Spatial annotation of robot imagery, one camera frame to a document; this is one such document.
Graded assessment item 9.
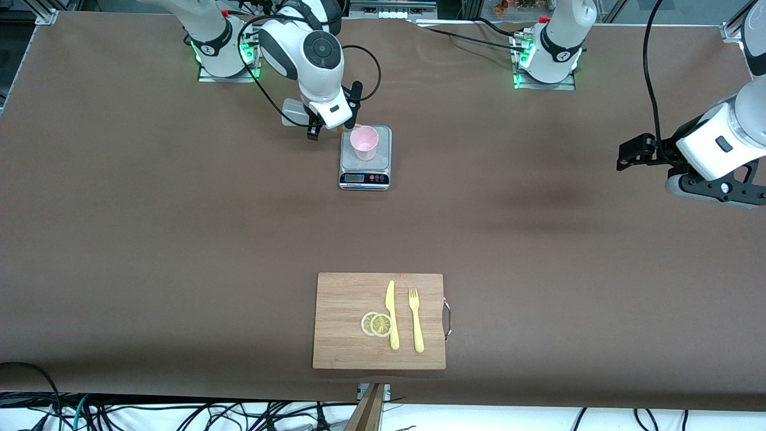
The translucent sauce bottle orange cap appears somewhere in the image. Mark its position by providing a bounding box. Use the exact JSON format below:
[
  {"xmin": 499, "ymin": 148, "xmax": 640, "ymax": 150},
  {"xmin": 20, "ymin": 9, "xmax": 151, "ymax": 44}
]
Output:
[{"xmin": 281, "ymin": 99, "xmax": 360, "ymax": 132}]

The pink plastic cup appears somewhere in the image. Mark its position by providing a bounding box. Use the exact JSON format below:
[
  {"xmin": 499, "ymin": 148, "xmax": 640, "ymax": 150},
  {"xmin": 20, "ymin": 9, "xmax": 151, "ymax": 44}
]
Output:
[{"xmin": 350, "ymin": 125, "xmax": 379, "ymax": 162}]

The silver digital kitchen scale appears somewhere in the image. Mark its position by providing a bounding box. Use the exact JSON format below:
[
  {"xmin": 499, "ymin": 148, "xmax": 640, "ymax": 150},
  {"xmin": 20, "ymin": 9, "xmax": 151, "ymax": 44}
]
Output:
[{"xmin": 339, "ymin": 125, "xmax": 393, "ymax": 192}]

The grey power strip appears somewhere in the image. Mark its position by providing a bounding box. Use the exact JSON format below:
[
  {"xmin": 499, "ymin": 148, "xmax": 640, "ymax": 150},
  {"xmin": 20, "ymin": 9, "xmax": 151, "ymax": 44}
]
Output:
[{"xmin": 350, "ymin": 2, "xmax": 437, "ymax": 20}]

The yellow plastic knife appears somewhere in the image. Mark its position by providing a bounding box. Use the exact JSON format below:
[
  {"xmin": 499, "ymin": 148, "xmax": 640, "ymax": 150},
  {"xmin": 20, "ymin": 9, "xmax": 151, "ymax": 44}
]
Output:
[{"xmin": 385, "ymin": 280, "xmax": 400, "ymax": 351}]

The brown table cover sheet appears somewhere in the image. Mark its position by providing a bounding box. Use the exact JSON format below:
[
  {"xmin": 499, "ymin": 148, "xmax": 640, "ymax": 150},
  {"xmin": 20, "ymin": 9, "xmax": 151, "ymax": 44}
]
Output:
[{"xmin": 0, "ymin": 11, "xmax": 766, "ymax": 412}]

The wooden cutting board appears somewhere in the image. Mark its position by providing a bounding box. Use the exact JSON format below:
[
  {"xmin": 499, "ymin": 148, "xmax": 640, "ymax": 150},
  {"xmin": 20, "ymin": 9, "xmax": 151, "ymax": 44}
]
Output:
[{"xmin": 312, "ymin": 272, "xmax": 452, "ymax": 370}]

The yellow plastic fork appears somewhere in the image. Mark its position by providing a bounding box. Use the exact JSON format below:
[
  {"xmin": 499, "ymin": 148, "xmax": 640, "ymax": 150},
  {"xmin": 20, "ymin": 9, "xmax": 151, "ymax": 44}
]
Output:
[{"xmin": 408, "ymin": 288, "xmax": 425, "ymax": 353}]

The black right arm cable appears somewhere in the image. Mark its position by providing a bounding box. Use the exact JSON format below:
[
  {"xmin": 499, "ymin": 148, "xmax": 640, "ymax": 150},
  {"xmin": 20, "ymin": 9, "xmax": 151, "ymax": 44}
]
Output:
[{"xmin": 251, "ymin": 15, "xmax": 382, "ymax": 129}]

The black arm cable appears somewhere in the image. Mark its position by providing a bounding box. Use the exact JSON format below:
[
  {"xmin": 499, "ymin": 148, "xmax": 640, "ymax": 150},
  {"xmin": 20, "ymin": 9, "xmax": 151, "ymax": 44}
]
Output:
[
  {"xmin": 251, "ymin": 15, "xmax": 382, "ymax": 129},
  {"xmin": 643, "ymin": 0, "xmax": 674, "ymax": 150}
]

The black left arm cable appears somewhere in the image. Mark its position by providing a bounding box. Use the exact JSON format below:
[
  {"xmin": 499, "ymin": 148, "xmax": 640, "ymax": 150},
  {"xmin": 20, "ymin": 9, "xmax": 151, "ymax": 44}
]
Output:
[{"xmin": 643, "ymin": 0, "xmax": 674, "ymax": 150}]

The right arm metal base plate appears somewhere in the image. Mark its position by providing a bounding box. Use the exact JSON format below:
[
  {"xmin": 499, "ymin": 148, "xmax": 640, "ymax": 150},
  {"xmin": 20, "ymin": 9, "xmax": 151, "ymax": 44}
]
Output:
[{"xmin": 197, "ymin": 23, "xmax": 264, "ymax": 83}]

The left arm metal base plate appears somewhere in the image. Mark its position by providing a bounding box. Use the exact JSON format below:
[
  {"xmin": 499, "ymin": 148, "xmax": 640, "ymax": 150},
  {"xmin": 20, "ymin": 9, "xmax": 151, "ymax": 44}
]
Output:
[{"xmin": 513, "ymin": 33, "xmax": 576, "ymax": 91}]

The aluminium frame profile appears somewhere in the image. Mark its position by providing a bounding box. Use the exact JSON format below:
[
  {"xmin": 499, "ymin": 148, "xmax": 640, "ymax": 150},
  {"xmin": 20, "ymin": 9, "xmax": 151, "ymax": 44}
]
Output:
[{"xmin": 721, "ymin": 0, "xmax": 766, "ymax": 43}]

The black cable on table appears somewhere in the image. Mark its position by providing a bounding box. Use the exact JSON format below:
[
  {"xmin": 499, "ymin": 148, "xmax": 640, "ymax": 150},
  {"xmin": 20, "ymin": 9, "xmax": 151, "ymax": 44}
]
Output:
[{"xmin": 413, "ymin": 17, "xmax": 527, "ymax": 50}]

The brown camera mount post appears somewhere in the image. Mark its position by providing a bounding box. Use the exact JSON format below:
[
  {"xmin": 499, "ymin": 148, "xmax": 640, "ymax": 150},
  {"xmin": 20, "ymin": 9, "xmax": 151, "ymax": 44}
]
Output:
[{"xmin": 344, "ymin": 383, "xmax": 393, "ymax": 431}]

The black floor cable loop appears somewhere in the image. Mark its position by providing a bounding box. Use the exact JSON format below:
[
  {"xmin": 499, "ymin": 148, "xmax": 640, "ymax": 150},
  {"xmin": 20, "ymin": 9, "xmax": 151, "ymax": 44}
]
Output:
[{"xmin": 0, "ymin": 362, "xmax": 63, "ymax": 431}]

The teal floor cable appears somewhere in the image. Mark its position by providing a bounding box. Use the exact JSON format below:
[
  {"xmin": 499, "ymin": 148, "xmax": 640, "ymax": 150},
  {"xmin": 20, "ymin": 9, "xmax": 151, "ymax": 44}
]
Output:
[{"xmin": 71, "ymin": 394, "xmax": 90, "ymax": 431}]

